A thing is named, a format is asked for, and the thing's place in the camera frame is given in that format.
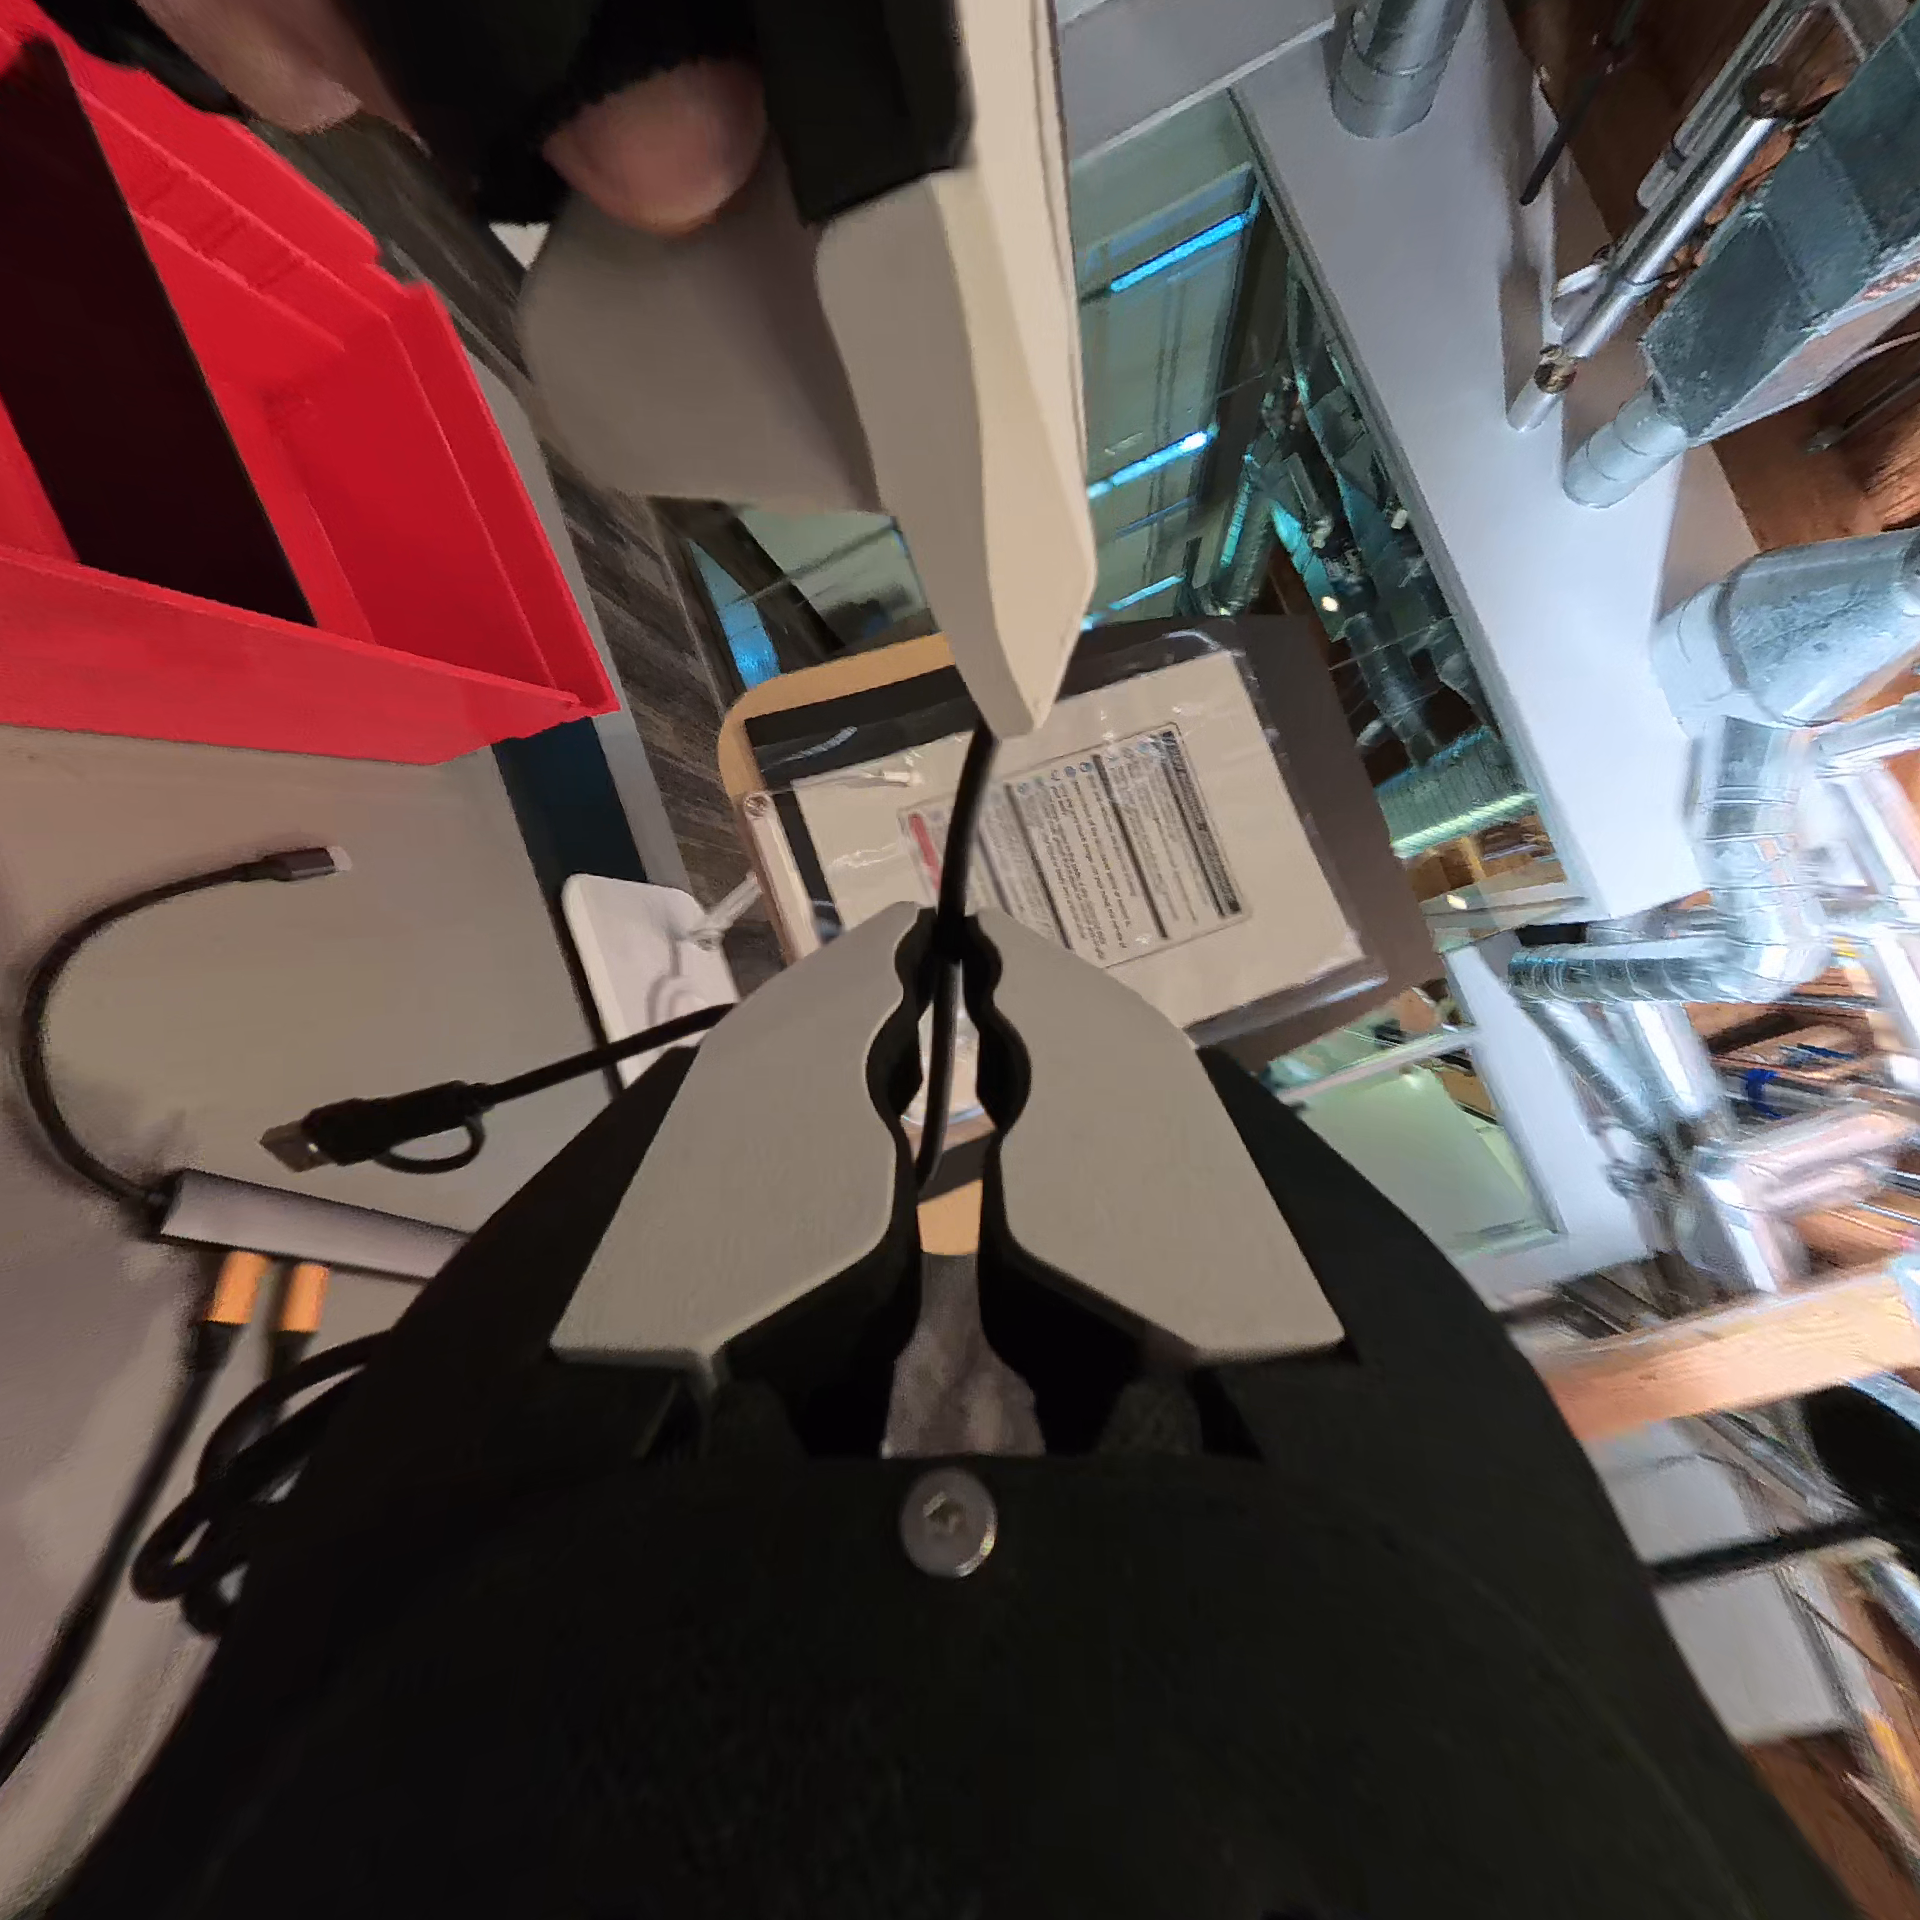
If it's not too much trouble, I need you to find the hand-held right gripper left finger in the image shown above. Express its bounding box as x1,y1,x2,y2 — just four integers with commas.
549,901,942,1391

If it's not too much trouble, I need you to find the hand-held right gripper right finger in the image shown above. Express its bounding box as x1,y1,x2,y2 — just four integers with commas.
960,903,1347,1374

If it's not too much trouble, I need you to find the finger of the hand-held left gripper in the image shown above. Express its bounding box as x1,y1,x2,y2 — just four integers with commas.
816,0,1096,741
517,150,890,515

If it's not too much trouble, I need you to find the black usb-c cable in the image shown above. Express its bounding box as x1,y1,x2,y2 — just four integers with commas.
259,727,1000,1193

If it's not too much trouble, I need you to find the grey usb hub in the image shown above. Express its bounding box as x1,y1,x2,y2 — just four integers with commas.
22,843,480,1279

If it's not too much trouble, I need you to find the person's left hand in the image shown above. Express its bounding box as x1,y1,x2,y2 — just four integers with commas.
88,0,782,237

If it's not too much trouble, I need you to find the white plastic box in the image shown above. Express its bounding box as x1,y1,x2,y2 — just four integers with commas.
562,873,746,1086

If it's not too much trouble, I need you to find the red plastic bin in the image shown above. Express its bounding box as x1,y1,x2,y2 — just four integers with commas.
0,15,622,769

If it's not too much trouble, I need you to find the clear bag with label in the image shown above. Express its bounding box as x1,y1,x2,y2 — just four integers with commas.
786,718,1368,1038

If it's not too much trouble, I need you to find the black cable with orange plug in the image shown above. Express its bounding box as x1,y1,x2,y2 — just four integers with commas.
132,1259,395,1619
0,1252,275,1778

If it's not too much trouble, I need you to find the silver ventilation duct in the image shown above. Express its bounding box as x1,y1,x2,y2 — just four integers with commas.
1500,525,1920,1322
1507,0,1920,513

